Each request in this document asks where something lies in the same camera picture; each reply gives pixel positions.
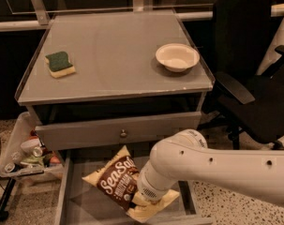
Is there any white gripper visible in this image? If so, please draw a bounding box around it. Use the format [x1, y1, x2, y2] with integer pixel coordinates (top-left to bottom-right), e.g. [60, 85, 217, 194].
[132, 170, 180, 206]

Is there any brown SeaSalt chip bag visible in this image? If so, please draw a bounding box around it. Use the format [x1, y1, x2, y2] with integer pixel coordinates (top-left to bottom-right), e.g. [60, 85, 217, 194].
[82, 145, 170, 223]

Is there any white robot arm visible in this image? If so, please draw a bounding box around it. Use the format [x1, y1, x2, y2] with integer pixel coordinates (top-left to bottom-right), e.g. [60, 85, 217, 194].
[137, 129, 284, 207]

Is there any round metal drawer knob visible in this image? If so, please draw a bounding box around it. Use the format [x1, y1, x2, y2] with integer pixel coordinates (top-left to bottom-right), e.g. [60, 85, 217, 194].
[120, 129, 127, 138]

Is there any open grey middle drawer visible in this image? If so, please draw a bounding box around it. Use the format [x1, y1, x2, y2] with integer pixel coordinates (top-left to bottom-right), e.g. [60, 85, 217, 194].
[54, 145, 213, 225]

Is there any grey top drawer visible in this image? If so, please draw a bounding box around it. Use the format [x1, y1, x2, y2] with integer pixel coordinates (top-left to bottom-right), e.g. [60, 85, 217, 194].
[36, 112, 202, 150]

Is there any grey drawer cabinet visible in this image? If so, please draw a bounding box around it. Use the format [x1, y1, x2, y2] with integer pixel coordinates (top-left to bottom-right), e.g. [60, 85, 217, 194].
[14, 10, 217, 152]

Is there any metal can in bin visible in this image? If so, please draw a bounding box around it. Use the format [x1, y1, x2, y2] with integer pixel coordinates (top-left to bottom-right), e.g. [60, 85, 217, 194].
[33, 147, 43, 158]

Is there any white cup in bin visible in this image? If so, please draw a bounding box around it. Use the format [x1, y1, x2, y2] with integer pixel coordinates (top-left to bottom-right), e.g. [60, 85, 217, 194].
[21, 138, 41, 154]

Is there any clear plastic bin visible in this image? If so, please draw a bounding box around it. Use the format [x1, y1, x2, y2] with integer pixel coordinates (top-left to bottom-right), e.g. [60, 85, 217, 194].
[0, 112, 64, 186]

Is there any white paper bowl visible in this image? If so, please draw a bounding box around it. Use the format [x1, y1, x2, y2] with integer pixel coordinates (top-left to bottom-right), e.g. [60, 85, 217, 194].
[156, 43, 200, 72]

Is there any black stand leg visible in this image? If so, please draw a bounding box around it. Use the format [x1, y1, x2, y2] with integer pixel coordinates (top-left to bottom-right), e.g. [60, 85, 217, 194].
[0, 178, 16, 222]

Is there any green yellow sponge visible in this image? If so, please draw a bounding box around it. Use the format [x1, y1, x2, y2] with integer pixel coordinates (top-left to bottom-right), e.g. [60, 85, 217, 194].
[45, 52, 76, 78]

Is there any black office chair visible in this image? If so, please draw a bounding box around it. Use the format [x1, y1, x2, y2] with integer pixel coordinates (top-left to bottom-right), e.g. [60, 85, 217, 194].
[198, 0, 284, 150]

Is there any metal railing bar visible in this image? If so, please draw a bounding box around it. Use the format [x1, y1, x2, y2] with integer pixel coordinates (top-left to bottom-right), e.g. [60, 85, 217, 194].
[0, 4, 284, 32]

